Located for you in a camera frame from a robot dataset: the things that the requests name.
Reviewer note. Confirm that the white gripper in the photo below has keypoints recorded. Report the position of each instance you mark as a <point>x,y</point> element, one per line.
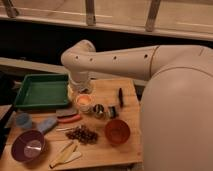
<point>80,87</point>

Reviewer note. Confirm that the red chili pepper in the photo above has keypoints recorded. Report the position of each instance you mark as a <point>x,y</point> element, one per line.
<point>70,119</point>

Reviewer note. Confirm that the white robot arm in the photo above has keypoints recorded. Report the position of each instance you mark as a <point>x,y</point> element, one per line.
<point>177,102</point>

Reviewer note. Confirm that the white cup with orange inside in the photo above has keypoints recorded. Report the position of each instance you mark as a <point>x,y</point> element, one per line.
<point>84,103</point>

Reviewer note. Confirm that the blue plastic cup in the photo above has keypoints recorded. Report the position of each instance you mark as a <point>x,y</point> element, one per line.
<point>23,120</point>

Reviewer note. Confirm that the grey rectangular block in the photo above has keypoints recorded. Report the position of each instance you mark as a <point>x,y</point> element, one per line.
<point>66,112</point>

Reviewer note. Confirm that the green plastic tray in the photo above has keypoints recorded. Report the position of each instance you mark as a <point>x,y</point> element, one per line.
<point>43,91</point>

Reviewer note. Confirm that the small metal can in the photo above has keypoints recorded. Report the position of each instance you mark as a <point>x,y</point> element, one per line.
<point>112,112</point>

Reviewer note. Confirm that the wooden cutting board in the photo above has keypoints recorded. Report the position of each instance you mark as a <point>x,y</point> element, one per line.
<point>100,154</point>

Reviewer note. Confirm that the pile of brown nuts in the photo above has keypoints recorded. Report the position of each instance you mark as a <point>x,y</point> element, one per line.
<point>83,134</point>

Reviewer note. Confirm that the blue sponge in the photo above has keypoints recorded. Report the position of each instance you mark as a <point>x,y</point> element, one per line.
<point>47,124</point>

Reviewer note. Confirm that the white stick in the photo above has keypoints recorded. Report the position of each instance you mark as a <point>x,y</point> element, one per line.
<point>64,129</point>

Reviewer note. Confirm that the orange bowl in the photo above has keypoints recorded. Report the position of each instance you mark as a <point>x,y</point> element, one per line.
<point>117,132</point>

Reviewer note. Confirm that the purple bowl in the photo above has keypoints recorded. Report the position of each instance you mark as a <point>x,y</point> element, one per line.
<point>28,146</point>

